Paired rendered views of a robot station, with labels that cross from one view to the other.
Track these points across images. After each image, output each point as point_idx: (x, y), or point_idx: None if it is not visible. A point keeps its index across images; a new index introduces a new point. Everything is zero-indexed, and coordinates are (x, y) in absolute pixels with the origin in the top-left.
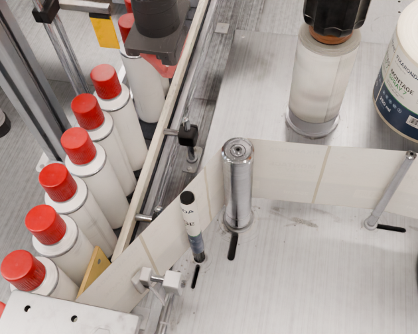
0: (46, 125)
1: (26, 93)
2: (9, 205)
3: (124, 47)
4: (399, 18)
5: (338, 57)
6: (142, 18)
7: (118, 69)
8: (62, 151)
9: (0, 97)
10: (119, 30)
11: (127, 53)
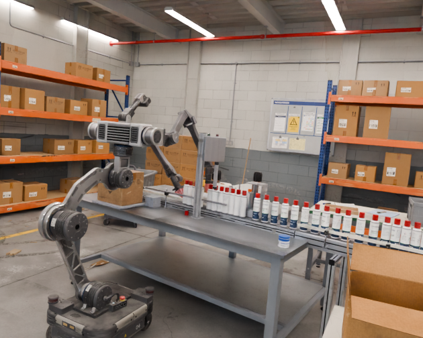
0: (201, 202)
1: (201, 193)
2: (203, 221)
3: (210, 181)
4: None
5: (220, 183)
6: (210, 177)
7: (176, 211)
8: (200, 211)
9: (170, 218)
10: (164, 209)
11: (211, 182)
